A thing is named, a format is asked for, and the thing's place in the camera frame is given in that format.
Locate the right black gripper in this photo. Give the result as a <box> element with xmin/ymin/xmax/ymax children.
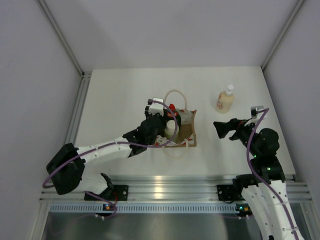
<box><xmin>213</xmin><ymin>117</ymin><xmax>261</xmax><ymax>157</ymax></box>

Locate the cream pump lotion bottle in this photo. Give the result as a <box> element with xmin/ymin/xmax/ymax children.
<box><xmin>215</xmin><ymin>84</ymin><xmax>235</xmax><ymax>114</ymax></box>

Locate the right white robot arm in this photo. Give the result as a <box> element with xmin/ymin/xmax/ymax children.
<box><xmin>213</xmin><ymin>118</ymin><xmax>303</xmax><ymax>240</ymax></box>

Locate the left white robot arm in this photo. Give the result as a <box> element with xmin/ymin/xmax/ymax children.
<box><xmin>46</xmin><ymin>113</ymin><xmax>165</xmax><ymax>201</ymax></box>

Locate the brown canvas tote bag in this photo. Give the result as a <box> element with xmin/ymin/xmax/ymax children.
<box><xmin>154</xmin><ymin>89</ymin><xmax>197</xmax><ymax>160</ymax></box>

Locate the green bottle white cap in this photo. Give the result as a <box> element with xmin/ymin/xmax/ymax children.
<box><xmin>164</xmin><ymin>120</ymin><xmax>180</xmax><ymax>142</ymax></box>

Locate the dark bottle red cap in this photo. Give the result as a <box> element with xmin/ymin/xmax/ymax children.
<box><xmin>164</xmin><ymin>103</ymin><xmax>182</xmax><ymax>127</ymax></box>

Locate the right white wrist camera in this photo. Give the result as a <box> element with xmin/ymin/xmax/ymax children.
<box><xmin>245</xmin><ymin>105</ymin><xmax>265</xmax><ymax>126</ymax></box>

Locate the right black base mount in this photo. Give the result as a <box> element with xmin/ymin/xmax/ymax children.
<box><xmin>216</xmin><ymin>184</ymin><xmax>237</xmax><ymax>204</ymax></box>

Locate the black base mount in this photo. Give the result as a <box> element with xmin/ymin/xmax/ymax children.
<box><xmin>216</xmin><ymin>184</ymin><xmax>237</xmax><ymax>204</ymax></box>
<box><xmin>84</xmin><ymin>185</ymin><xmax>129</xmax><ymax>201</ymax></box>

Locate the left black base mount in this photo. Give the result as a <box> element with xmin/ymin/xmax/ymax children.
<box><xmin>84</xmin><ymin>185</ymin><xmax>129</xmax><ymax>201</ymax></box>

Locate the left aluminium frame post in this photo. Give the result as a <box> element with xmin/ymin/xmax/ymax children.
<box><xmin>36</xmin><ymin>0</ymin><xmax>85</xmax><ymax>76</ymax></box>

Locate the aluminium frame post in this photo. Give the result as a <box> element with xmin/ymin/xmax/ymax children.
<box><xmin>260</xmin><ymin>0</ymin><xmax>307</xmax><ymax>72</ymax></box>
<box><xmin>36</xmin><ymin>0</ymin><xmax>85</xmax><ymax>76</ymax></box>

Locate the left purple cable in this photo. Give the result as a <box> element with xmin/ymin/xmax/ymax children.
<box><xmin>41</xmin><ymin>101</ymin><xmax>181</xmax><ymax>221</ymax></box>

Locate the white slotted cable duct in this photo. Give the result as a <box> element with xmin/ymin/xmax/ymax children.
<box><xmin>49</xmin><ymin>203</ymin><xmax>250</xmax><ymax>214</ymax></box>

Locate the right aluminium frame post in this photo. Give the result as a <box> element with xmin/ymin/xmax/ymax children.
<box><xmin>260</xmin><ymin>0</ymin><xmax>307</xmax><ymax>72</ymax></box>

